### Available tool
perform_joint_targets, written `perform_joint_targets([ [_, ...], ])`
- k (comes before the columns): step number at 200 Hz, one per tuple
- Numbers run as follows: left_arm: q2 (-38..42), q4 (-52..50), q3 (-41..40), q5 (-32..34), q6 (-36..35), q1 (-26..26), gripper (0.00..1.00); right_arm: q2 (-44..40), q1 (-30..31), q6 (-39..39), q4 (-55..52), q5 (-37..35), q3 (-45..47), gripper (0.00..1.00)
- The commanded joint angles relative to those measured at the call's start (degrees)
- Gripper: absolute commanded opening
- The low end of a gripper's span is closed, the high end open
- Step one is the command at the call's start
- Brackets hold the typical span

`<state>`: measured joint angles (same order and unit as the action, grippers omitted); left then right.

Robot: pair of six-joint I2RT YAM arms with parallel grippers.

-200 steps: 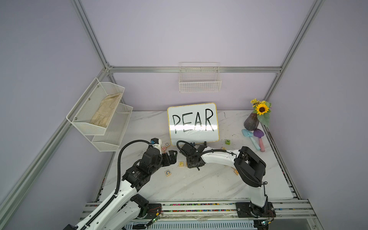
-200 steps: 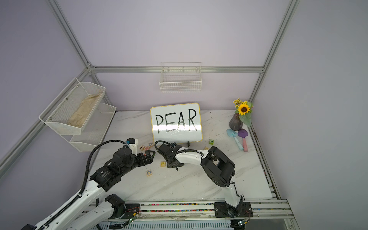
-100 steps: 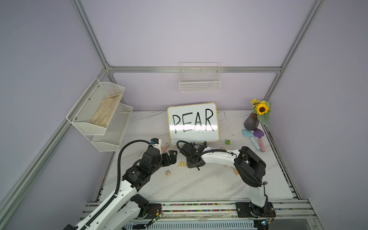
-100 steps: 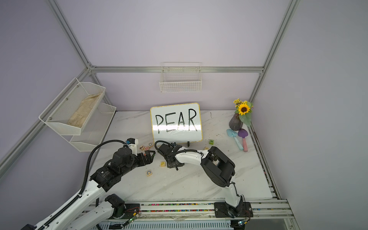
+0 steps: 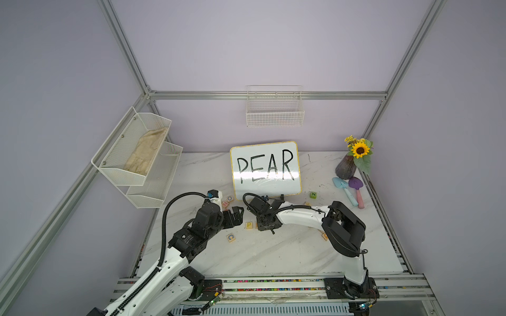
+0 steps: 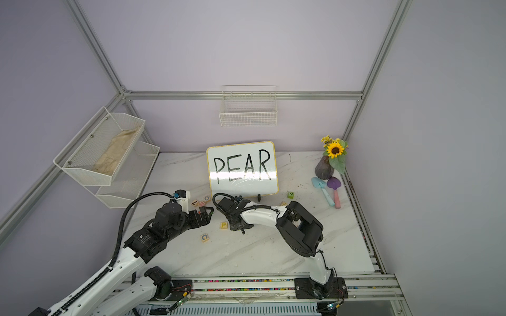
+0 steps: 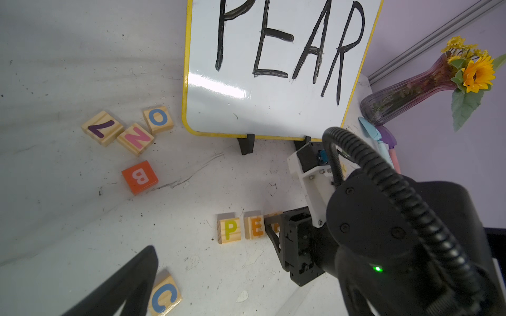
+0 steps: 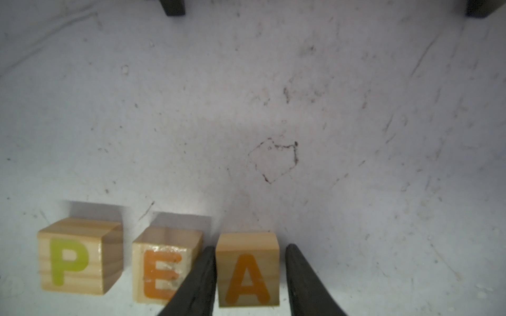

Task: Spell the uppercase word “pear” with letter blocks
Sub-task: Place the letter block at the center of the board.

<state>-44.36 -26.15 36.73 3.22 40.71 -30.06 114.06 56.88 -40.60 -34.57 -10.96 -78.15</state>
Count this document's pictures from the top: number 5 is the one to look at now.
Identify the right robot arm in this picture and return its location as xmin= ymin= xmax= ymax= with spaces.
xmin=242 ymin=194 xmax=368 ymax=286

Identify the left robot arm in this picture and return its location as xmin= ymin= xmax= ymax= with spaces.
xmin=88 ymin=190 xmax=245 ymax=315

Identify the whiteboard with PEAR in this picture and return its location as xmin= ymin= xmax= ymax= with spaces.
xmin=229 ymin=141 xmax=302 ymax=200

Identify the light blue toy shovel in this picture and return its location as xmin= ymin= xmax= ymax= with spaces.
xmin=332 ymin=177 xmax=358 ymax=207

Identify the dark glass vase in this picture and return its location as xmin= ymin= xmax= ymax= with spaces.
xmin=335 ymin=155 xmax=357 ymax=180

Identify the purple pink toy shovel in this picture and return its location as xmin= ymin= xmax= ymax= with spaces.
xmin=349 ymin=176 xmax=365 ymax=209

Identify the white two-tier mesh shelf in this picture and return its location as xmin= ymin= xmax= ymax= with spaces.
xmin=91 ymin=107 xmax=183 ymax=209

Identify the beige cloth in shelf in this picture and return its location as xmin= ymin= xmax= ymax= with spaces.
xmin=124 ymin=127 xmax=169 ymax=176

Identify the sunflower bouquet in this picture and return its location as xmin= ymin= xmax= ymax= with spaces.
xmin=345 ymin=135 xmax=374 ymax=175

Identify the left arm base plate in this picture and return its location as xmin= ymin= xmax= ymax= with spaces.
xmin=187 ymin=279 xmax=223 ymax=302

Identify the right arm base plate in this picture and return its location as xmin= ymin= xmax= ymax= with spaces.
xmin=324 ymin=276 xmax=380 ymax=300

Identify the white wire wall basket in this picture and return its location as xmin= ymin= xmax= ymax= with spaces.
xmin=246 ymin=85 xmax=305 ymax=128

